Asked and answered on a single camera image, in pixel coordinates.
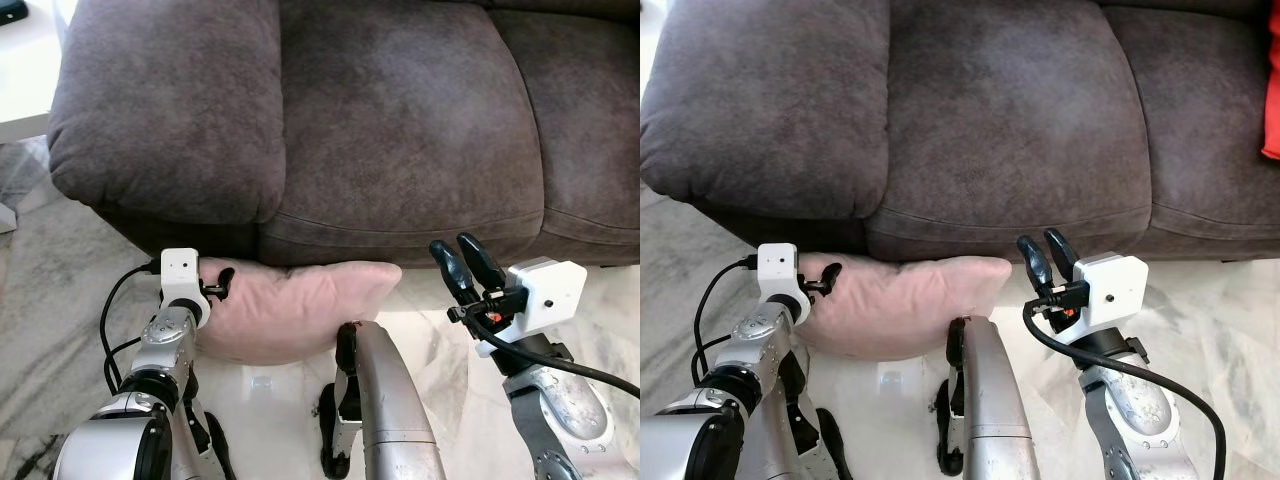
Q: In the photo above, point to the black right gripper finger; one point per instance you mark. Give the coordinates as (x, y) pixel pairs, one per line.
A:
(450, 268)
(480, 262)
(1035, 262)
(1060, 255)

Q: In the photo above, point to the pink pillow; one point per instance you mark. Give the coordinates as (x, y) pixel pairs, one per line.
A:
(900, 305)
(290, 310)

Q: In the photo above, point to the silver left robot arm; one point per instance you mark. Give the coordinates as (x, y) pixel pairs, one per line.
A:
(170, 340)
(760, 340)

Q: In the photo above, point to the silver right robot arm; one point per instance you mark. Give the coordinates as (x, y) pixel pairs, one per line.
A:
(560, 400)
(1130, 400)

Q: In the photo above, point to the dark brown fabric sofa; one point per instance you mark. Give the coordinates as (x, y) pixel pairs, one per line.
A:
(400, 110)
(1010, 110)

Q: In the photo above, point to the red pillow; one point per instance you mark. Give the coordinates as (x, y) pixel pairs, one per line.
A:
(1273, 110)

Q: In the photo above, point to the white low table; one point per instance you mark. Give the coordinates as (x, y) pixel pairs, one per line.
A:
(648, 35)
(25, 80)

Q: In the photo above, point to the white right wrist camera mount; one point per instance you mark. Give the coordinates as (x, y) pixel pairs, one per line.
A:
(1110, 290)
(545, 295)

